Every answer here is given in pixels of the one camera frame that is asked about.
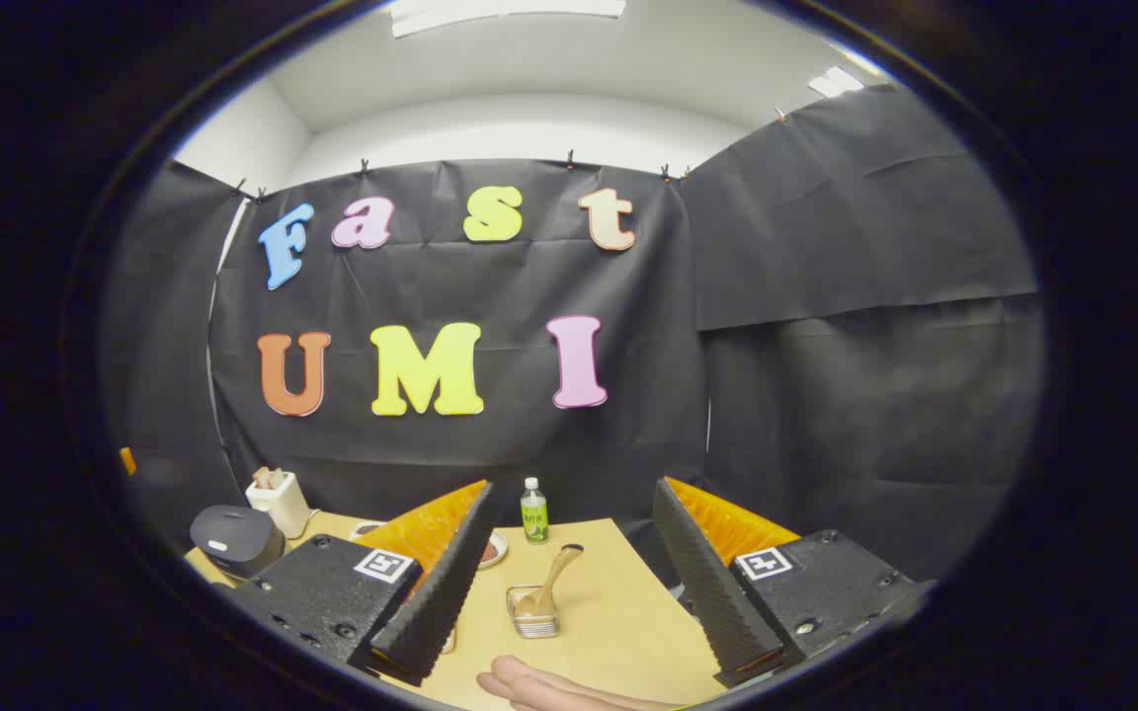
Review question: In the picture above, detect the black backdrop cloth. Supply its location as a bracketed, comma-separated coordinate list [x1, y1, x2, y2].
[100, 84, 1044, 593]

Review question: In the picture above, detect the metal wire chopstick holder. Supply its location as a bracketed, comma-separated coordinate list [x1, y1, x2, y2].
[506, 585, 561, 640]

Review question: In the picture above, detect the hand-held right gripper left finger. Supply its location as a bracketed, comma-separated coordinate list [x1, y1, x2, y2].
[231, 480, 497, 687]

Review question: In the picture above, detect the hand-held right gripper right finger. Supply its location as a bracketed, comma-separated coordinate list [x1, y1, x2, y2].
[652, 476, 926, 689]

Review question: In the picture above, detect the green tea bottle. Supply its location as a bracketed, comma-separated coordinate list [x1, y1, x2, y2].
[521, 478, 549, 545]

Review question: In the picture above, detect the small ceiling light panel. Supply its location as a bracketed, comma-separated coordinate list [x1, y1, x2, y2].
[809, 66, 866, 98]

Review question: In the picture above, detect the wooden spoon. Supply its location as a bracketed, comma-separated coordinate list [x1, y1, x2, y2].
[514, 543, 585, 621]

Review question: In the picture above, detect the dark grey rice cooker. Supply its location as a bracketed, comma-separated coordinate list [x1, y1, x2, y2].
[190, 505, 285, 580]

